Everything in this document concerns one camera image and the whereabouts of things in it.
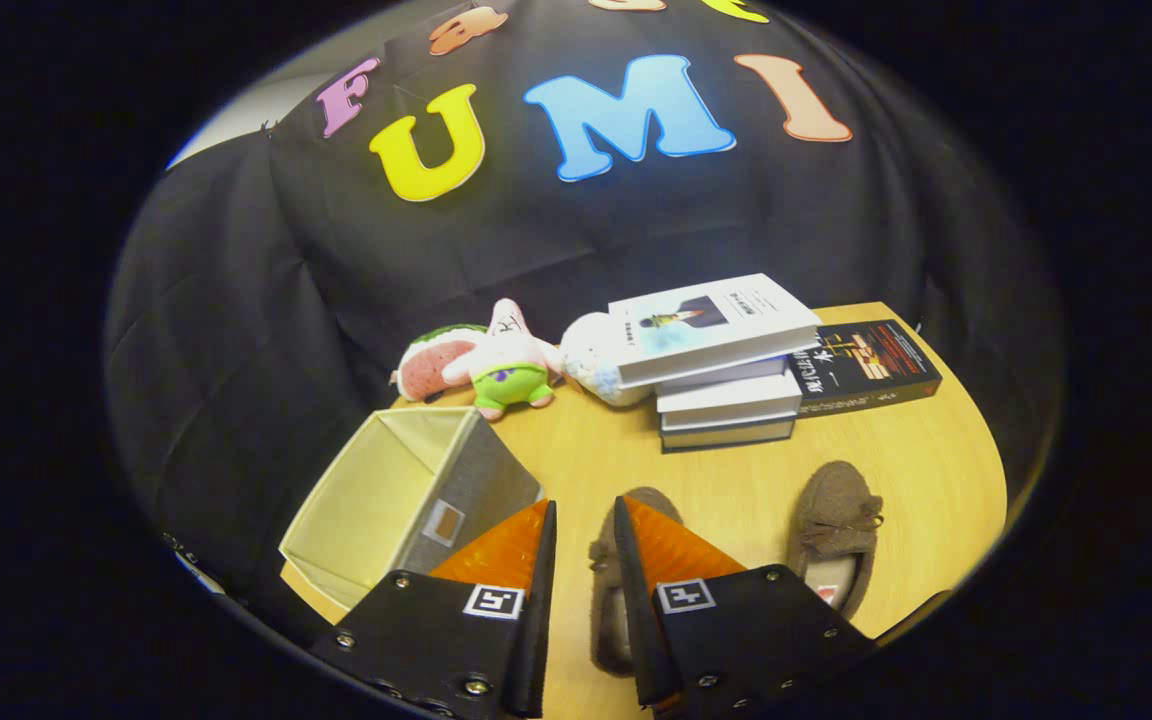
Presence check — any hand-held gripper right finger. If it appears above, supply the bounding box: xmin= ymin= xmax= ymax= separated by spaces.
xmin=613 ymin=494 xmax=877 ymax=713

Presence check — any black book with red print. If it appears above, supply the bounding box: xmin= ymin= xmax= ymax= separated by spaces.
xmin=786 ymin=318 xmax=943 ymax=418

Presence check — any white book with portrait cover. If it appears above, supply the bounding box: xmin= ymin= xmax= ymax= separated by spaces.
xmin=608 ymin=273 xmax=823 ymax=389

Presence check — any thin white book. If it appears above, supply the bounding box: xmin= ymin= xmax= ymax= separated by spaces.
xmin=654 ymin=352 xmax=789 ymax=396

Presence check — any white and blue plush toy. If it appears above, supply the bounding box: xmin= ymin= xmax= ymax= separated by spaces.
xmin=561 ymin=312 xmax=655 ymax=408

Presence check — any thick white book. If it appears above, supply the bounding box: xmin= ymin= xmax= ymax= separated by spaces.
xmin=656 ymin=370 xmax=804 ymax=433

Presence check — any watermelon slice plush toy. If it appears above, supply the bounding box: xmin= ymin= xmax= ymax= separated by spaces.
xmin=391 ymin=323 xmax=489 ymax=403

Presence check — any brown fuzzy shoe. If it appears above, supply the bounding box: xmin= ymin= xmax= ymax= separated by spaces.
xmin=789 ymin=460 xmax=885 ymax=618
xmin=589 ymin=486 xmax=685 ymax=678

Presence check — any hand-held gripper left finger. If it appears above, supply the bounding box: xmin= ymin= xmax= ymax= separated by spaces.
xmin=308 ymin=499 xmax=559 ymax=720

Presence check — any dark cover book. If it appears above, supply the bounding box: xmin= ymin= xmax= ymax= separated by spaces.
xmin=660 ymin=415 xmax=798 ymax=454

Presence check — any grey fabric storage box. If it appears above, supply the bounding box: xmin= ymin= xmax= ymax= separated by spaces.
xmin=279 ymin=405 xmax=545 ymax=611

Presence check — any pink starfish plush toy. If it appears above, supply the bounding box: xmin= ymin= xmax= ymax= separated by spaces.
xmin=441 ymin=298 xmax=565 ymax=421

